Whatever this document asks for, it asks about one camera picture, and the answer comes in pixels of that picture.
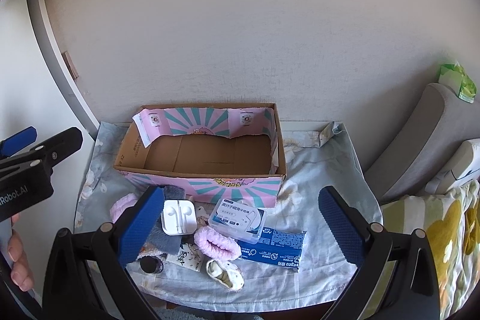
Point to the white earphone case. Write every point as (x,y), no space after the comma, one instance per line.
(178,217)

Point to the pink fuzzy sock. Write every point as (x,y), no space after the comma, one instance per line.
(122,207)

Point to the pink fluffy pom-pom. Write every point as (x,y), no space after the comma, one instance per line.
(215,243)

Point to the white spotted sock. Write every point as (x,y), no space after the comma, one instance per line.
(227,277)

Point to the white pillow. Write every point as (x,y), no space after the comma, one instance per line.
(461,162)

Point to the small wooden wall block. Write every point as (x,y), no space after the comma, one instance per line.
(70,65)

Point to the white curved frame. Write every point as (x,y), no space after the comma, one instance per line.
(48,42)

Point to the clear floss pick box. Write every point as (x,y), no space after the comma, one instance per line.
(236,218)

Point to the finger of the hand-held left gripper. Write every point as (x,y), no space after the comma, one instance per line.
(20,140)
(62,145)

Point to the ink-print white pouch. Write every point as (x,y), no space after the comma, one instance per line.
(187,257)

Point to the green tissue pack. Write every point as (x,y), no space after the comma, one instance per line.
(455,80)

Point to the pink printed cardboard box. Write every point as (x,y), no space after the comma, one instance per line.
(210,157)

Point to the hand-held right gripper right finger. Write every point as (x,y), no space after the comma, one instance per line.
(342,226)

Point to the grey cushion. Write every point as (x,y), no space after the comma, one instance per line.
(420,140)

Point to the blue tissue pack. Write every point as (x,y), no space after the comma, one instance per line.
(277,249)

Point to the person's left hand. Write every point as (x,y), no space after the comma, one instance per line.
(18,256)

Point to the yellow floral blanket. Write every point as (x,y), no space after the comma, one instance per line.
(442,230)

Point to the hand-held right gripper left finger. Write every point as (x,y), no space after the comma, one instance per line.
(139,226)

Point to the pale blue floral cloth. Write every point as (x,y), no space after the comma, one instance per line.
(318,170)

